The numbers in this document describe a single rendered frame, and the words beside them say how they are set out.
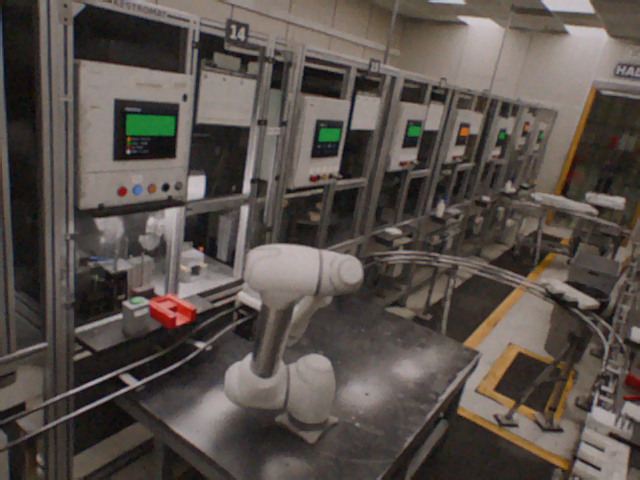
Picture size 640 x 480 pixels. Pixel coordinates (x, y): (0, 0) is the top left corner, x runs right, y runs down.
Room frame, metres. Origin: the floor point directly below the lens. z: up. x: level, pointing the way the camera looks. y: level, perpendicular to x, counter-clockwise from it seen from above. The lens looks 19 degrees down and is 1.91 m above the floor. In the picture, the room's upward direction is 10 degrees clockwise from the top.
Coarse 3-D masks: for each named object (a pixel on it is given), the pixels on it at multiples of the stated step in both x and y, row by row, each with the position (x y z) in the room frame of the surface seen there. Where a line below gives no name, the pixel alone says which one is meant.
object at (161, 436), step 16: (464, 384) 2.24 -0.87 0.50; (448, 400) 1.89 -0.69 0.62; (144, 416) 1.44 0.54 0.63; (448, 416) 2.24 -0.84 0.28; (160, 432) 1.39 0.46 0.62; (432, 432) 2.12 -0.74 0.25; (448, 432) 2.23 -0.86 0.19; (160, 448) 1.42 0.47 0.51; (176, 448) 1.34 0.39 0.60; (432, 448) 2.01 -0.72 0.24; (160, 464) 1.42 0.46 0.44; (192, 464) 1.30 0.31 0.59; (400, 464) 1.47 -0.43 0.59; (416, 464) 1.87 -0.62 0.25
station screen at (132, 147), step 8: (128, 112) 1.58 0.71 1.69; (136, 112) 1.60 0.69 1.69; (144, 112) 1.63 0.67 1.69; (152, 112) 1.65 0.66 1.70; (160, 112) 1.68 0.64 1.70; (168, 112) 1.71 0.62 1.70; (176, 112) 1.74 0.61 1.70; (128, 136) 1.58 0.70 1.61; (136, 136) 1.60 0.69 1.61; (144, 136) 1.63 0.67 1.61; (152, 136) 1.66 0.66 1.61; (160, 136) 1.69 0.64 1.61; (168, 136) 1.72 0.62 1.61; (128, 144) 1.58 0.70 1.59; (136, 144) 1.61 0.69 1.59; (144, 144) 1.63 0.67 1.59; (152, 144) 1.66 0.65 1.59; (160, 144) 1.69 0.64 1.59; (168, 144) 1.72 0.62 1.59; (128, 152) 1.58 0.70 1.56; (136, 152) 1.61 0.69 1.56; (144, 152) 1.63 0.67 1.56; (152, 152) 1.66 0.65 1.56; (160, 152) 1.69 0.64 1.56; (168, 152) 1.72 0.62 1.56
